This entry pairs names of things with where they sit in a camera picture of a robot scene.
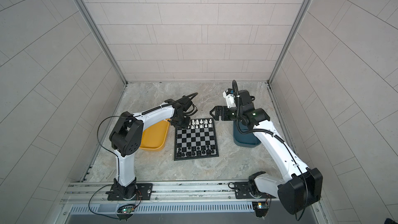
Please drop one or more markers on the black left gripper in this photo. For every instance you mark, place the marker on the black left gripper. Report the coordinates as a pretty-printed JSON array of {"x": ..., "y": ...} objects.
[{"x": 184, "y": 126}]

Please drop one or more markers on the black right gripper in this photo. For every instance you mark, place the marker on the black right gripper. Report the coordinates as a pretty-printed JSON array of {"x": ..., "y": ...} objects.
[{"x": 225, "y": 109}]

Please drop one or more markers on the yellow plastic tub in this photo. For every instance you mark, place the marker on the yellow plastic tub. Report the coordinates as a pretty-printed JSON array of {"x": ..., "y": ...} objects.
[{"x": 154, "y": 137}]

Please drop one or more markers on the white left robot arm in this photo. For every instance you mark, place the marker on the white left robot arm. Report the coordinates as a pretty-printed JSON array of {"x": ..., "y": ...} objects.
[{"x": 126, "y": 137}]

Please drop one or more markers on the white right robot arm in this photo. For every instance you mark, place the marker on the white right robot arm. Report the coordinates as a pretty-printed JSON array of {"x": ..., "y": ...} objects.
[{"x": 300, "y": 186}]

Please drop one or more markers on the green circuit board left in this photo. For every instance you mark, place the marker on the green circuit board left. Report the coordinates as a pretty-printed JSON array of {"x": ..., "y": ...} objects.
[{"x": 126, "y": 209}]

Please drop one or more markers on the black white chessboard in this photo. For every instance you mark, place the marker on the black white chessboard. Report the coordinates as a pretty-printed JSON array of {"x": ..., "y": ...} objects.
[{"x": 197, "y": 141}]

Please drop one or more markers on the teal plastic tub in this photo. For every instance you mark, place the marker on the teal plastic tub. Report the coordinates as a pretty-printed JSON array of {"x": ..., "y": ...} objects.
[{"x": 244, "y": 140}]

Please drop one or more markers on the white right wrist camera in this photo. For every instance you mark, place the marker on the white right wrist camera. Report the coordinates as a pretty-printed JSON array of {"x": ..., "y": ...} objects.
[{"x": 229, "y": 97}]

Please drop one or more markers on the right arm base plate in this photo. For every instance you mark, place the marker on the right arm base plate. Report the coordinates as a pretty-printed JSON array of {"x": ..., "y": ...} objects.
[{"x": 244, "y": 190}]

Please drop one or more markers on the aluminium rail frame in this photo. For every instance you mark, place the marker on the aluminium rail frame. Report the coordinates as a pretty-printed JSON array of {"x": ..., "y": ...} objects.
[{"x": 175, "y": 197}]

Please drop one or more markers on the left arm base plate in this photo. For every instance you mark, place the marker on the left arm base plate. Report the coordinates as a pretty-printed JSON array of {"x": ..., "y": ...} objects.
[{"x": 141, "y": 191}]

